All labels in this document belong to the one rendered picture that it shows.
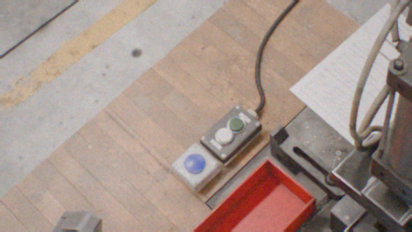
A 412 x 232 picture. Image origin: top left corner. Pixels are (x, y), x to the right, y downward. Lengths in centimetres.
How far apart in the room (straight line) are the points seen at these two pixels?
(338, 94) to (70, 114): 131
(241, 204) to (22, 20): 166
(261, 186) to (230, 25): 38
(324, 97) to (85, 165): 49
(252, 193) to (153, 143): 22
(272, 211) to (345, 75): 33
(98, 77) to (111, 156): 119
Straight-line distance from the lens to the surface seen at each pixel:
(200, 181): 151
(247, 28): 170
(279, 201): 151
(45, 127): 272
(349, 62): 166
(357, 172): 128
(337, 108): 160
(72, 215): 111
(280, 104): 160
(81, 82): 278
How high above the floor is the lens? 230
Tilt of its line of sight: 61 degrees down
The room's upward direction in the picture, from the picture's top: 12 degrees counter-clockwise
